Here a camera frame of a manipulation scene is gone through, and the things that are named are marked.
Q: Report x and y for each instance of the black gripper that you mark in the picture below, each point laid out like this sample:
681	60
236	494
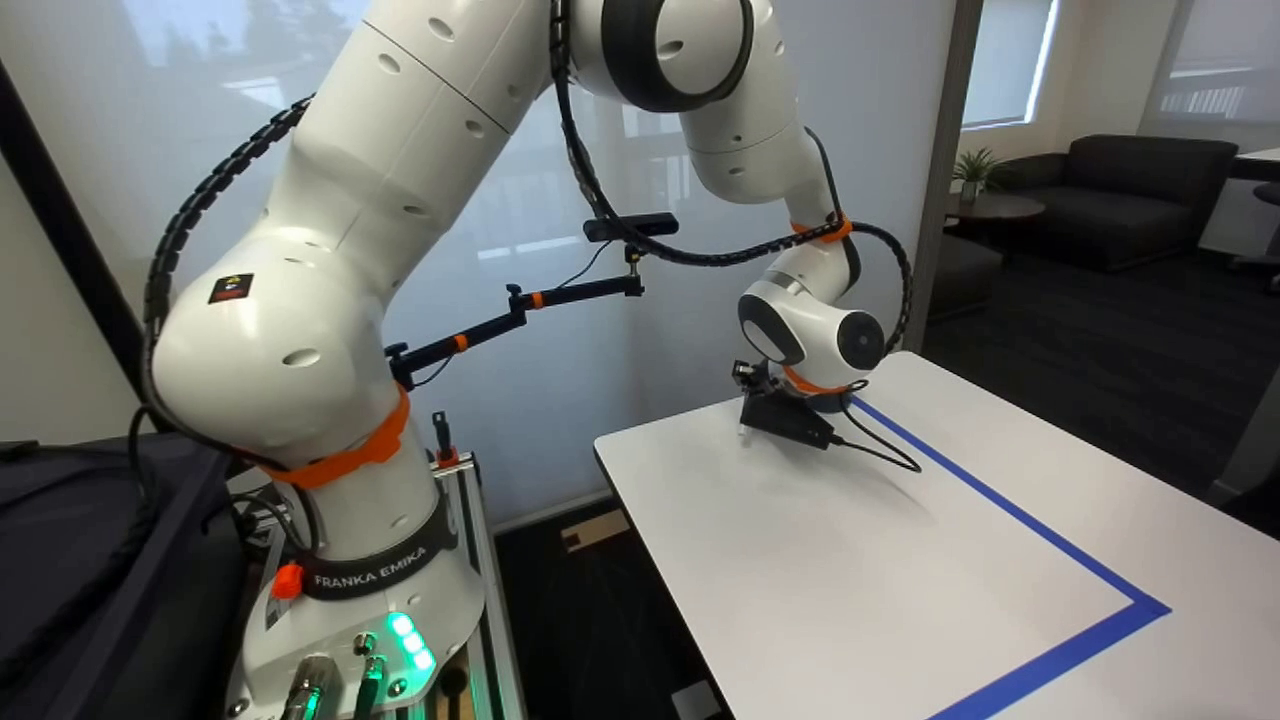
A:
772	409

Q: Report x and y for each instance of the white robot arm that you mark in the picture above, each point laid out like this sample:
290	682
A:
278	350

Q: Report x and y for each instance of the round side table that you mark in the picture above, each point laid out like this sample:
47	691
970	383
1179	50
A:
976	216

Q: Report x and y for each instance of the dark grey sofa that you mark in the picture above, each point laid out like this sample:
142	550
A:
1118	202

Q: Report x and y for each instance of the black camera on boom arm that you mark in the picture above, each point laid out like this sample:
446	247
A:
405	363

